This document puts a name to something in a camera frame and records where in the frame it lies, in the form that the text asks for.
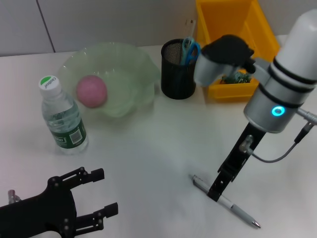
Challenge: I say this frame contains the blue scissors with sheath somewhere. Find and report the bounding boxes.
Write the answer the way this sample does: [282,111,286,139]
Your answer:
[182,36,202,66]

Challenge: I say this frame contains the yellow plastic bin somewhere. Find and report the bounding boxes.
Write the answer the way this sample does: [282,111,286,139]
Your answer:
[195,0,282,103]

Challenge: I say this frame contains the black mesh pen holder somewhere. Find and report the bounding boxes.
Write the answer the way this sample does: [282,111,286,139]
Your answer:
[160,38,200,100]

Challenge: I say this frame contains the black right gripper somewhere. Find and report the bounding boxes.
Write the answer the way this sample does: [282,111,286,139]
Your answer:
[207,122,267,202]

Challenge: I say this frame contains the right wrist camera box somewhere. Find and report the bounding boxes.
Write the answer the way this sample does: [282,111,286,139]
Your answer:
[194,34,256,87]

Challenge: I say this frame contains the transparent plastic ruler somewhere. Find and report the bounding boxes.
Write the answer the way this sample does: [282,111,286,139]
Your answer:
[184,18,199,53]

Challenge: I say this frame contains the green glass fruit plate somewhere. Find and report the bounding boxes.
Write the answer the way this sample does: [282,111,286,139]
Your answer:
[57,42,161,119]

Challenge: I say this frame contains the green plastic wrapper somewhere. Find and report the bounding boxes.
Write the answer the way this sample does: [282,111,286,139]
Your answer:
[221,70,253,84]

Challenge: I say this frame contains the grey silver pen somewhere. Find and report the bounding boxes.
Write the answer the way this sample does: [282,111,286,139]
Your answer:
[188,173,262,229]

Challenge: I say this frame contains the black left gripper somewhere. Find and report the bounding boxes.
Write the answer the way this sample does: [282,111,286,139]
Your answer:
[0,167,119,238]

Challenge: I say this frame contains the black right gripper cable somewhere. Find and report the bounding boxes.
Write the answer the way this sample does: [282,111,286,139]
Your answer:
[239,109,317,164]

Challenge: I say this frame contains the clear green-label water bottle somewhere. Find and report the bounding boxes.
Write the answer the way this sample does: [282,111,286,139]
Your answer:
[38,73,89,156]

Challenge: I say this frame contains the pink peach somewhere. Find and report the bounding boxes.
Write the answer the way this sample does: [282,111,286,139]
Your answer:
[76,74,108,108]

